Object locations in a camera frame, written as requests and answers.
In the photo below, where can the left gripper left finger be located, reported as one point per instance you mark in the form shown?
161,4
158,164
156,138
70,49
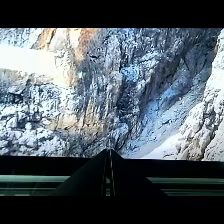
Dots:
90,180

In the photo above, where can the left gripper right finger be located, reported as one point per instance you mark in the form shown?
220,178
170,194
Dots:
130,180

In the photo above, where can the silver frame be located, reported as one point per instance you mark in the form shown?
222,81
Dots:
33,186

